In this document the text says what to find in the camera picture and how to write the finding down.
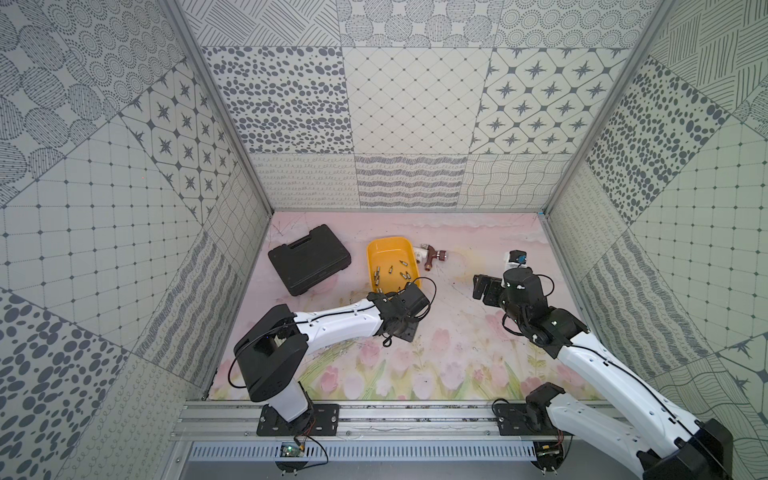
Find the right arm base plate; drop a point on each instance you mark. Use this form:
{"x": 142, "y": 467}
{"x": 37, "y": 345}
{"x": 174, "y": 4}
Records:
{"x": 517, "y": 419}

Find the red and white valve fitting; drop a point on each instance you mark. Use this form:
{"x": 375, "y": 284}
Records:
{"x": 426, "y": 255}

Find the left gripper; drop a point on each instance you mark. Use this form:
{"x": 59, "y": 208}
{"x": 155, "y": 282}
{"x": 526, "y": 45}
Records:
{"x": 389, "y": 291}

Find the white slotted cable duct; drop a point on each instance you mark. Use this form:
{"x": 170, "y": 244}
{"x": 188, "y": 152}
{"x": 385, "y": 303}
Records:
{"x": 349, "y": 451}

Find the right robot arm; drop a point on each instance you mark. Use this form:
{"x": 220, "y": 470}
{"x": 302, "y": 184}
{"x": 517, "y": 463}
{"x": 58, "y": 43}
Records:
{"x": 656, "y": 439}

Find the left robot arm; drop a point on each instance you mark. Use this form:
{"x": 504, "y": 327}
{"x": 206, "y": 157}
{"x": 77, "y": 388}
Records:
{"x": 268, "y": 356}

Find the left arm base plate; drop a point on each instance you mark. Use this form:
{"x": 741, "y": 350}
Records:
{"x": 320, "y": 420}

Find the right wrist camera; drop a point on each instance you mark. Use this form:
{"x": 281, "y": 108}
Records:
{"x": 517, "y": 259}

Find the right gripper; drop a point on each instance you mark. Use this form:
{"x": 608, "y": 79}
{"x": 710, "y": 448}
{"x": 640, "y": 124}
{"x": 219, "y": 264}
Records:
{"x": 495, "y": 285}

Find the black plastic tool case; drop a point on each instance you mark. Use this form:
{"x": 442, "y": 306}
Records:
{"x": 309, "y": 260}

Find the aluminium rail frame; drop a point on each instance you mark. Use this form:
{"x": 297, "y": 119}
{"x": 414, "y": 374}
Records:
{"x": 358, "y": 420}

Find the yellow plastic storage box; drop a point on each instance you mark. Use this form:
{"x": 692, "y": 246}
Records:
{"x": 392, "y": 264}

